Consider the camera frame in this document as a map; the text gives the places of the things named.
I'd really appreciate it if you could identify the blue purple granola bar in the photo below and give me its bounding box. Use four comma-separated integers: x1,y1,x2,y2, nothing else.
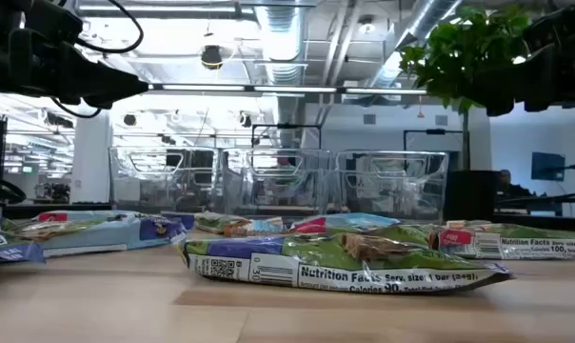
10,215,189,258

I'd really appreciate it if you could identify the black background rig frame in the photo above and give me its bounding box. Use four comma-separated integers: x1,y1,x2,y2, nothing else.
250,122,323,150
403,128,465,153

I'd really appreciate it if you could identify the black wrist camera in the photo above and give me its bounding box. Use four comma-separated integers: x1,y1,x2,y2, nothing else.
523,4,575,51
9,0,85,49

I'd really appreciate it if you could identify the clear plastic bin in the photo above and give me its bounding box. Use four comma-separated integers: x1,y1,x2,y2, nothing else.
333,151,449,226
108,146,221,215
219,147,334,219

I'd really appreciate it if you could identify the black background stand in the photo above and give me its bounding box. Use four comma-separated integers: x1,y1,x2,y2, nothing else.
494,160,575,218

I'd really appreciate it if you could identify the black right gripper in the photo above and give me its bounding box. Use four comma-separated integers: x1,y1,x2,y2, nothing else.
472,47,575,118

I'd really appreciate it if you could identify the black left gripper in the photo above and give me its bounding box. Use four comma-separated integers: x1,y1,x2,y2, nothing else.
0,0,149,110

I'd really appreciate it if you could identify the long ceiling light strip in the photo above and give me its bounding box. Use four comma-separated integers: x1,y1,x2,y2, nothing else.
149,83,427,96

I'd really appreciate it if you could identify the silver ventilation duct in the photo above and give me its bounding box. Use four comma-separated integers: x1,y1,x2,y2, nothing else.
363,0,463,90
254,0,308,149

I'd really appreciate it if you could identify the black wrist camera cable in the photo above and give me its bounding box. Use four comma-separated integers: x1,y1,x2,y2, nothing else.
75,0,145,54

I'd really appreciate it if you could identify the black plant pot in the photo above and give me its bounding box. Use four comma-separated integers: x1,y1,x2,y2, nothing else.
443,170,503,224

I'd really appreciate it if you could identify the person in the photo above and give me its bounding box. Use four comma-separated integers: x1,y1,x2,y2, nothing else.
496,169,536,199

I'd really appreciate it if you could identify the green granola bar blue end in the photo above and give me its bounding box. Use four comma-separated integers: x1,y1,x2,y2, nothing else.
0,205,47,266
181,232,515,295

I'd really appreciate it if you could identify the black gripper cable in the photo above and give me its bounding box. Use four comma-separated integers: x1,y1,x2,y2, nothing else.
51,97,103,120

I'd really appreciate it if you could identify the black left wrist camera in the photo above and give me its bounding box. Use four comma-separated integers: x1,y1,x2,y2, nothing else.
9,0,85,49

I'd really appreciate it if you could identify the black round ceiling device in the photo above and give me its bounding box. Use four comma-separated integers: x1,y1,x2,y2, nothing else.
200,44,225,71

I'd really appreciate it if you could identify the green leafy plant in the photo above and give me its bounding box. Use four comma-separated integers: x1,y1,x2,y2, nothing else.
399,4,536,172

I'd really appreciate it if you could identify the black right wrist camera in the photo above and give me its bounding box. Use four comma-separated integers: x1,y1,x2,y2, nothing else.
523,4,575,51

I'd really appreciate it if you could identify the thick black cable loop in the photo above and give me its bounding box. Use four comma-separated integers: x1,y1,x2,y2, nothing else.
0,176,28,205

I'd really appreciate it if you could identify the dark wall monitor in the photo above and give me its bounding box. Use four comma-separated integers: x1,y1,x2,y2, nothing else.
530,151,566,182

